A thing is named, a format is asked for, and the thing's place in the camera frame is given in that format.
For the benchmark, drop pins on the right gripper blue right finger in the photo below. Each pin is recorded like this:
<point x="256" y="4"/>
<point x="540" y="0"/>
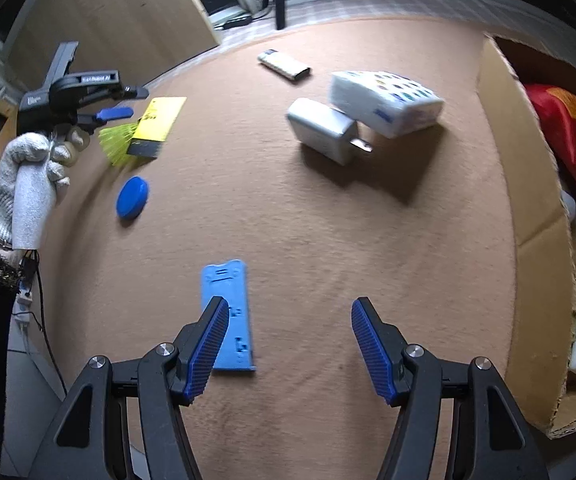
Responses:
<point x="381" y="345"/>

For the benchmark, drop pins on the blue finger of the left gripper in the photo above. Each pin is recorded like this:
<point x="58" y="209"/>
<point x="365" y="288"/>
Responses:
<point x="114" y="113"/>

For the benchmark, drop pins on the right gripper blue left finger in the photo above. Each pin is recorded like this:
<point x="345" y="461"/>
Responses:
<point x="198" y="345"/>

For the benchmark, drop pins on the yellow plastic shuttlecock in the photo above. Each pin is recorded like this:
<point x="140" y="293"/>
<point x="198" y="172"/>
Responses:
<point x="114" y="142"/>

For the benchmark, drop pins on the yellow black card booklet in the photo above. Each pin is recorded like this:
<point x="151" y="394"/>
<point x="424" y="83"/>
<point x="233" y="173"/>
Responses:
<point x="154" y="126"/>

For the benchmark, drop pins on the blue plastic phone stand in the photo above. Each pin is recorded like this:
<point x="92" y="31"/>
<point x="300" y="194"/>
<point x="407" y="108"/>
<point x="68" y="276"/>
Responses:
<point x="229" y="281"/>

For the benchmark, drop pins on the blue round lid case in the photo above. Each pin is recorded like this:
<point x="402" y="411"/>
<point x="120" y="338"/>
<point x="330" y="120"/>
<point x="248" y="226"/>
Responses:
<point x="132" y="198"/>

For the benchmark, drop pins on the white power adapter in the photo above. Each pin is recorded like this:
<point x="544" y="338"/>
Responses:
<point x="326" y="130"/>

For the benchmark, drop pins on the white tissue pack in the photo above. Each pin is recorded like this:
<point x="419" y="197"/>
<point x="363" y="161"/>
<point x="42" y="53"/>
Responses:
<point x="387" y="103"/>

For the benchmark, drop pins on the red fabric bag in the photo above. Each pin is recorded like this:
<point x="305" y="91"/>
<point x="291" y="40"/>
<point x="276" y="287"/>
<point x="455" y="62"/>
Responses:
<point x="556" y="110"/>

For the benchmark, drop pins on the small white cylinder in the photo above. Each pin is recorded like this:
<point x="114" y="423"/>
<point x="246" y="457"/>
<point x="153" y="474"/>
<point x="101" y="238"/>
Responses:
<point x="570" y="205"/>

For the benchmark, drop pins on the white gloved left hand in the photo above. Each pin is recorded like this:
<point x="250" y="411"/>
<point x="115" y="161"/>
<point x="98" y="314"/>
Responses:
<point x="33" y="178"/>

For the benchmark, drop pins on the large light wood board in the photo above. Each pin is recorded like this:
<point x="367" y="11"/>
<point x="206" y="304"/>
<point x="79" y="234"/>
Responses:
<point x="142" y="39"/>

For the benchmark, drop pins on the black power strip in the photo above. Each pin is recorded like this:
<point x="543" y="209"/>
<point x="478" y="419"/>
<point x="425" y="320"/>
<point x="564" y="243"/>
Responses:
<point x="237" y="21"/>

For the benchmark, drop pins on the patterned white lighter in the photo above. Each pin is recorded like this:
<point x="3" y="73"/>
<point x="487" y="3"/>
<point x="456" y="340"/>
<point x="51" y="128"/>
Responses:
<point x="284" y="65"/>

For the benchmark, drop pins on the brown cardboard box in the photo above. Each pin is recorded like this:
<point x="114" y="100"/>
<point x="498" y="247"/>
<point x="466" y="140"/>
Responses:
<point x="545" y="237"/>

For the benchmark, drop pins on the white wall power strip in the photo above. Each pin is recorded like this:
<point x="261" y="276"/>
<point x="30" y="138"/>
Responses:
<point x="22" y="311"/>

